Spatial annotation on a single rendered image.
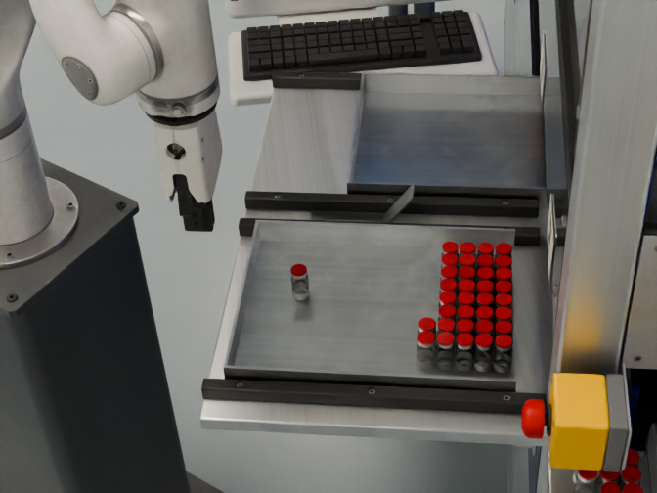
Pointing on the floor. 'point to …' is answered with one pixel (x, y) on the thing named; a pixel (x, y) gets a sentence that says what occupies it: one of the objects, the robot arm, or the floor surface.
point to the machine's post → (607, 191)
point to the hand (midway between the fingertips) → (197, 213)
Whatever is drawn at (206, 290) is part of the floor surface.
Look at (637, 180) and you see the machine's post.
